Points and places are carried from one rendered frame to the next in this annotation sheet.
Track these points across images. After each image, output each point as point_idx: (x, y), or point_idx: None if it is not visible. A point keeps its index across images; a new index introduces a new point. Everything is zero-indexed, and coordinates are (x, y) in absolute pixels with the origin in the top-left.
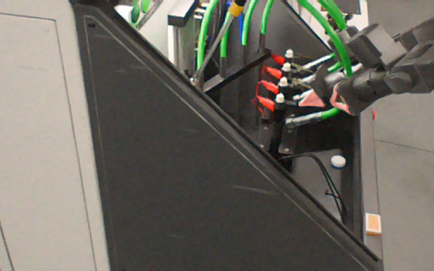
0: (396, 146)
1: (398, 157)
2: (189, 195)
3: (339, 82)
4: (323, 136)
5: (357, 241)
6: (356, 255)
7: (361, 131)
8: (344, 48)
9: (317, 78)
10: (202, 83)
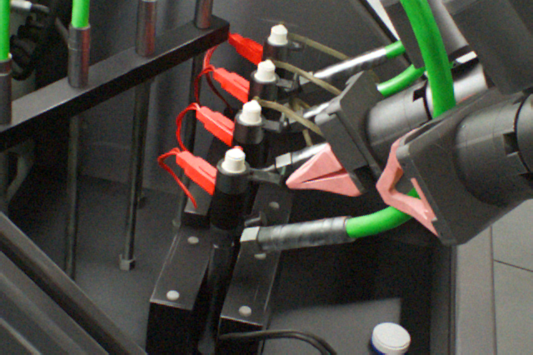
0: (529, 275)
1: (531, 302)
2: None
3: (408, 129)
4: (356, 264)
5: None
6: None
7: (460, 264)
8: (434, 22)
9: (346, 112)
10: (7, 101)
